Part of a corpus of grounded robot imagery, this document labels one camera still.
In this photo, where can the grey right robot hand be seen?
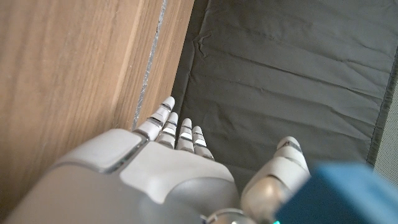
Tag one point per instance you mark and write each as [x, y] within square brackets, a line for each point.
[161, 174]

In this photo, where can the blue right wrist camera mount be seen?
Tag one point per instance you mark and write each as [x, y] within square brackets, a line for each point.
[342, 199]

